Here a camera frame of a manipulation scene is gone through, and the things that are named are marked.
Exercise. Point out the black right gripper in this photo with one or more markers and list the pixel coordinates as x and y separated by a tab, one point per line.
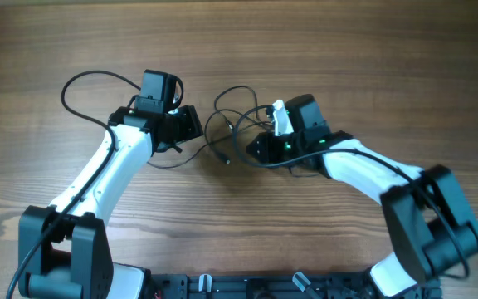
269	147

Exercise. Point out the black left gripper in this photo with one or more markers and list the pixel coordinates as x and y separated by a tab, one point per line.
191	123

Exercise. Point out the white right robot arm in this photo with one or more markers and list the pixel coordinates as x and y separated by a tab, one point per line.
431	225

